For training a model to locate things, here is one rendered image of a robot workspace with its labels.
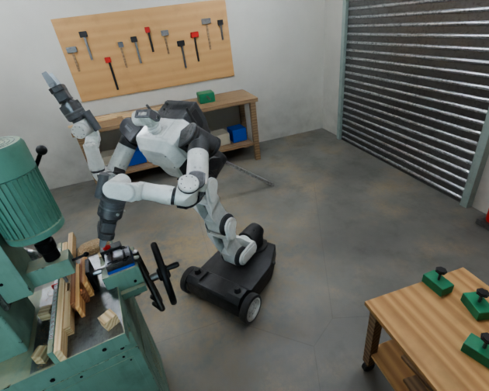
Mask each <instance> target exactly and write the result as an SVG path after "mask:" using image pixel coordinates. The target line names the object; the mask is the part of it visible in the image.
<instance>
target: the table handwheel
mask: <svg viewBox="0 0 489 391"><path fill-rule="evenodd" d="M151 250H152V251H153V254H154V258H155V261H156V263H157V266H158V268H157V270H156V272H154V273H151V274H150V275H149V276H150V278H151V281H152V282H154V281H156V280H159V279H160V281H163V283H164V286H165V289H166V292H167V294H168V298H169V300H170V303H171V304H172V305H175V304H176V303H177V299H176V297H175V293H174V290H173V288H172V284H171V281H170V277H171V274H170V271H169V270H168V271H167V270H166V266H167V265H165V263H164V262H163V259H162V256H161V253H160V251H159V248H158V245H157V243H156V242H152V243H151Z"/></svg>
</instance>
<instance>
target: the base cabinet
mask: <svg viewBox="0 0 489 391"><path fill-rule="evenodd" d="M129 301H130V308H131V313H132V317H133V321H134V329H135V333H136V338H137V346H136V347H134V348H131V349H129V350H127V351H125V352H123V353H121V354H118V355H116V356H114V357H112V358H110V359H108V360H105V361H104V362H101V363H99V364H97V365H95V366H92V367H91V368H89V369H86V370H85V371H83V372H79V373H78V374H76V375H73V376H72V377H70V378H68V379H65V380H63V381H61V382H59V383H57V384H55V385H53V386H50V387H48V388H46V389H44V390H42V391H169V388H168V383H167V379H166V376H165V370H164V367H163V364H162V360H161V356H160V354H159V352H158V349H157V347H156V344H155V342H154V340H153V337H152V336H151V333H150V331H149V329H148V327H147V324H146V322H145V320H144V317H143V315H142V313H141V311H140V308H139V306H138V304H137V301H136V299H135V297H134V296H132V297H130V298H129Z"/></svg>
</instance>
